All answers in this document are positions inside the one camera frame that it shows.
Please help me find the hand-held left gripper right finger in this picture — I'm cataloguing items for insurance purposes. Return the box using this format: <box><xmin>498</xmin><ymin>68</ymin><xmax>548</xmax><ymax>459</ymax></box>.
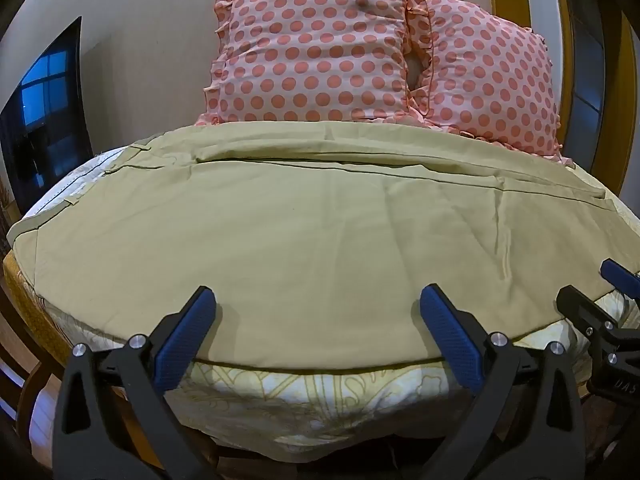
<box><xmin>419</xmin><ymin>283</ymin><xmax>589</xmax><ymax>480</ymax></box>

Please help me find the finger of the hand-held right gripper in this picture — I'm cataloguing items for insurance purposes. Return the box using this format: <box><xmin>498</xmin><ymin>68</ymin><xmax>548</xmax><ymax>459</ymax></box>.
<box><xmin>556</xmin><ymin>285</ymin><xmax>623</xmax><ymax>356</ymax></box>
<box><xmin>600</xmin><ymin>258</ymin><xmax>640</xmax><ymax>306</ymax></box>

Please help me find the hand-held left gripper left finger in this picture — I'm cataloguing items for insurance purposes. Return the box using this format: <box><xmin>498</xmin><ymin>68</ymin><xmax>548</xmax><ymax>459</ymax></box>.
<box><xmin>52</xmin><ymin>286</ymin><xmax>218</xmax><ymax>480</ymax></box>

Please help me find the olive green bed sheet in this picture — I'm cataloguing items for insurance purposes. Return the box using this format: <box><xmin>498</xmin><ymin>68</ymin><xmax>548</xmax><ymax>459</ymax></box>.
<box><xmin>7</xmin><ymin>121</ymin><xmax>618</xmax><ymax>377</ymax></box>

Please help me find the yellow patterned bed sheet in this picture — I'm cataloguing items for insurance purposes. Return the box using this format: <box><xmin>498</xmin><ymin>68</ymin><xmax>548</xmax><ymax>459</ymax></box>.
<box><xmin>2</xmin><ymin>146</ymin><xmax>640</xmax><ymax>463</ymax></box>

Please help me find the wooden chair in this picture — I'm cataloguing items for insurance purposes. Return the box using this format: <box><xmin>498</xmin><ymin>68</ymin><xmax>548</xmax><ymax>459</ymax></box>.
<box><xmin>0</xmin><ymin>277</ymin><xmax>68</xmax><ymax>466</ymax></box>

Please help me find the long pink polka dot pillow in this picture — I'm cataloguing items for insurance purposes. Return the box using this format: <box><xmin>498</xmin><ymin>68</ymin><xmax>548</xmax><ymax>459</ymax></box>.
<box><xmin>407</xmin><ymin>0</ymin><xmax>576</xmax><ymax>166</ymax></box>

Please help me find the square pink polka dot pillow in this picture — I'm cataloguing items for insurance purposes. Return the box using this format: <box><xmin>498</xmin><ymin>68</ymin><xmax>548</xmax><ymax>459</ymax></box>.
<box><xmin>195</xmin><ymin>0</ymin><xmax>438</xmax><ymax>128</ymax></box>

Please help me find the black wall television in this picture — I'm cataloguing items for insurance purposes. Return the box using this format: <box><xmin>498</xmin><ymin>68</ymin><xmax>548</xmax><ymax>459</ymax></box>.
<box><xmin>0</xmin><ymin>16</ymin><xmax>97</xmax><ymax>213</ymax></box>

